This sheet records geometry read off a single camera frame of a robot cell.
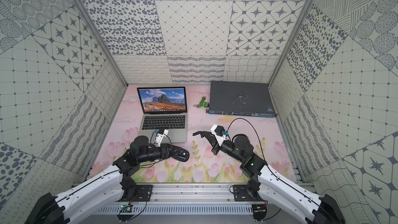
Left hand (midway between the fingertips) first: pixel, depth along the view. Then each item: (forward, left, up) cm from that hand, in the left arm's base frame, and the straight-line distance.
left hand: (178, 144), depth 74 cm
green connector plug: (+36, -10, -13) cm, 40 cm away
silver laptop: (+29, +16, -10) cm, 35 cm away
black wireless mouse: (-4, -1, -2) cm, 5 cm away
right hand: (+3, -13, +6) cm, 14 cm away
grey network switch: (+40, -37, -11) cm, 55 cm away
